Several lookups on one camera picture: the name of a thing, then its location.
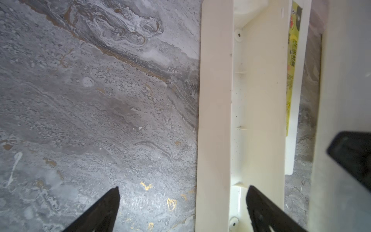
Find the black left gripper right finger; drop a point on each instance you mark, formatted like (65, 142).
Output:
(266, 216)

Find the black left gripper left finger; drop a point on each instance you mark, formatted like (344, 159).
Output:
(100, 217)

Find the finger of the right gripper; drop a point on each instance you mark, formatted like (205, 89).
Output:
(352, 151)

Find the plastic wrap roll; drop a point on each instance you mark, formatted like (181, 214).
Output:
(338, 202)

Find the cream dispenser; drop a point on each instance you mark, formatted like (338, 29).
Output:
(252, 58)

